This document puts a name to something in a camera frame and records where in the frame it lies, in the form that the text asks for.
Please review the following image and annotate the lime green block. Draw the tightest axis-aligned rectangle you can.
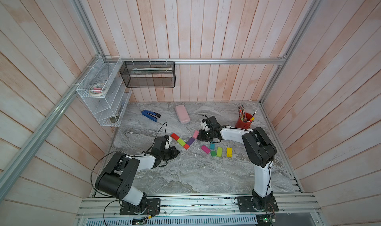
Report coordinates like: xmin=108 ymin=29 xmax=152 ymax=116
xmin=177 ymin=138 xmax=186 ymax=146

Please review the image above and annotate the pink block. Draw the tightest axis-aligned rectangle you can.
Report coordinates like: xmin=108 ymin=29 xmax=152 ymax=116
xmin=193 ymin=130 xmax=199 ymax=139

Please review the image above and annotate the long red block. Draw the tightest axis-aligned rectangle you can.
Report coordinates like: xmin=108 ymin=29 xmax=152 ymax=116
xmin=171 ymin=133 xmax=179 ymax=141

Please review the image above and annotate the purple block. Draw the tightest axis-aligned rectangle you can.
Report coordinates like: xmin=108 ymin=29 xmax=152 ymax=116
xmin=186 ymin=137 xmax=195 ymax=146

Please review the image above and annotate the light green block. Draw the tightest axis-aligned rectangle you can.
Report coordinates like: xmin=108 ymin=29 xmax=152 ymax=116
xmin=216 ymin=147 xmax=223 ymax=157

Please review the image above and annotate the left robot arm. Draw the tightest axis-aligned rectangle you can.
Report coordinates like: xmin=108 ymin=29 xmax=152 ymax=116
xmin=95 ymin=146 xmax=180 ymax=206

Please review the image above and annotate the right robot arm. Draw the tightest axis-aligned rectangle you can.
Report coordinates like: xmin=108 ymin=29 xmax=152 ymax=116
xmin=197 ymin=116 xmax=277 ymax=211

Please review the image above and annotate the magenta block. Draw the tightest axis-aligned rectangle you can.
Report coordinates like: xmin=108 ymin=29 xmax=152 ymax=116
xmin=201 ymin=145 xmax=211 ymax=154

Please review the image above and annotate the yellow block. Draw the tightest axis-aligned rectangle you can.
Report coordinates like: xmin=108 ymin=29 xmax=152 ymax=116
xmin=227 ymin=148 xmax=233 ymax=158

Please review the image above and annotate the red pencil cup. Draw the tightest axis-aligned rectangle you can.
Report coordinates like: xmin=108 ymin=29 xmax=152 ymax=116
xmin=235 ymin=113 xmax=253 ymax=129

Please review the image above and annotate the pink eraser case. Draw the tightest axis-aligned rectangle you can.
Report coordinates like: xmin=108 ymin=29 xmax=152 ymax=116
xmin=175 ymin=105 xmax=190 ymax=124

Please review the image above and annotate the coloured pencils bunch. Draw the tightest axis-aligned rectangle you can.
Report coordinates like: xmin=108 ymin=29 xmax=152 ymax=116
xmin=238 ymin=105 xmax=257 ymax=123

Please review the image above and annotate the blue stapler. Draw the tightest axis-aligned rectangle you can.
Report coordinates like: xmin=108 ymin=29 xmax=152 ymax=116
xmin=141 ymin=110 xmax=161 ymax=122

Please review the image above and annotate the black mesh basket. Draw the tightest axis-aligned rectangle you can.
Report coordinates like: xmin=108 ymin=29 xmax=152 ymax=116
xmin=120 ymin=61 xmax=176 ymax=88

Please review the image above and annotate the tape roll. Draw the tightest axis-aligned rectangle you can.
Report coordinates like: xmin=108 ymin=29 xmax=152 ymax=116
xmin=88 ymin=83 xmax=109 ymax=97

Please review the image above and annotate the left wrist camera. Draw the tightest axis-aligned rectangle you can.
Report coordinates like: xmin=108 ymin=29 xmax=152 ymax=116
xmin=153 ymin=135 xmax=172 ymax=150

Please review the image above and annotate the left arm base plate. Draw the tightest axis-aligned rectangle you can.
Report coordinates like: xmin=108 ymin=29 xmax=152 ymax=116
xmin=120 ymin=198 xmax=161 ymax=216

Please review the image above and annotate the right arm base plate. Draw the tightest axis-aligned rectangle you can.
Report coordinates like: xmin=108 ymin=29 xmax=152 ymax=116
xmin=235 ymin=195 xmax=279 ymax=213

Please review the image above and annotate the white wire shelf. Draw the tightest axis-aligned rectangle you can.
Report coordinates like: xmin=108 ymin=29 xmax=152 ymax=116
xmin=76 ymin=56 xmax=132 ymax=127

